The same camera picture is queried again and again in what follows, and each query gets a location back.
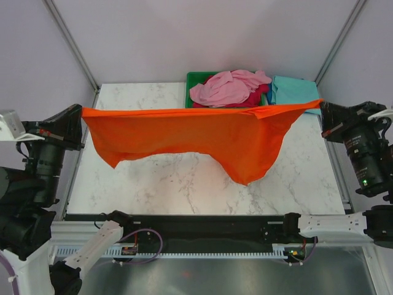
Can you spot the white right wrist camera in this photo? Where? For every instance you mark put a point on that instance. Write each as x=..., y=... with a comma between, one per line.
x=387, y=113

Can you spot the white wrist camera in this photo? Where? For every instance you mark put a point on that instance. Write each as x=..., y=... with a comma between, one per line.
x=12, y=129
x=387, y=113

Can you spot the orange t shirt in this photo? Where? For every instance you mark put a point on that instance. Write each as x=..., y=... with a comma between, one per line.
x=246, y=142

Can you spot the aluminium frame post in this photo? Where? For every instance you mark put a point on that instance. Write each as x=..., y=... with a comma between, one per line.
x=71, y=43
x=340, y=39

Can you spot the right aluminium frame post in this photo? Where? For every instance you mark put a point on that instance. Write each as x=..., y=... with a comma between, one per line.
x=340, y=39

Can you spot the white slotted cable duct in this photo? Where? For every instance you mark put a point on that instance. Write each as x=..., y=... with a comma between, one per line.
x=123, y=252

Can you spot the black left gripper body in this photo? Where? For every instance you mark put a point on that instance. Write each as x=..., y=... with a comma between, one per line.
x=53, y=131

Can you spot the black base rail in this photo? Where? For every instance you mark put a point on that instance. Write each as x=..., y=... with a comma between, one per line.
x=213, y=233

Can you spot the green plastic bin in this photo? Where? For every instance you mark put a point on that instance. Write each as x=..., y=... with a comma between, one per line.
x=196, y=89

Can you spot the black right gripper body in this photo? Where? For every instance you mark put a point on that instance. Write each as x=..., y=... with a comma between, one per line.
x=355, y=119

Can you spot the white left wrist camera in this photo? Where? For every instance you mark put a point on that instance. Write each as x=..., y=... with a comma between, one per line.
x=12, y=129

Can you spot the blue folded t shirt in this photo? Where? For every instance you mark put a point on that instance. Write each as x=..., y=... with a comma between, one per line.
x=270, y=96

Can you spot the left aluminium frame post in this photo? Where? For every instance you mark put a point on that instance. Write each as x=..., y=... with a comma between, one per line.
x=71, y=43

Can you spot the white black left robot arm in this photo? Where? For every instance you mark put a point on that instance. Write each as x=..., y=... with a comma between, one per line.
x=26, y=198

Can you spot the pink t shirt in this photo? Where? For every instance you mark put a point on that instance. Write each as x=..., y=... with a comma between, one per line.
x=227, y=89

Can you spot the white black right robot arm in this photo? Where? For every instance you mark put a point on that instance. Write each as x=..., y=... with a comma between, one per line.
x=370, y=154

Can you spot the teal folded t shirt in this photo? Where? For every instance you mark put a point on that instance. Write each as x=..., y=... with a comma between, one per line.
x=294, y=92

